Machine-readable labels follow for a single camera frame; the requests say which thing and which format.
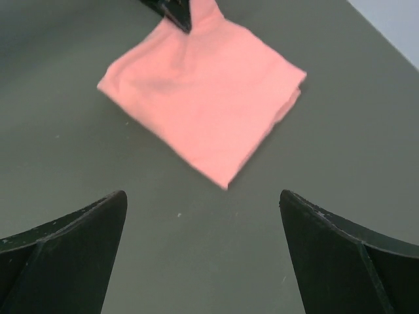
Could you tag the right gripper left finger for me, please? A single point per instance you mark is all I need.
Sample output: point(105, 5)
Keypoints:
point(63, 266)

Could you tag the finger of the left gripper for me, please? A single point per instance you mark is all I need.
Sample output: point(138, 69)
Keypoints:
point(177, 11)

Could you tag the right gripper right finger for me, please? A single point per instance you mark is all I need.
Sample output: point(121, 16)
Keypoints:
point(343, 267)

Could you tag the salmon pink t shirt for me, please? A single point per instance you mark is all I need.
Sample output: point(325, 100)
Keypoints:
point(212, 94)

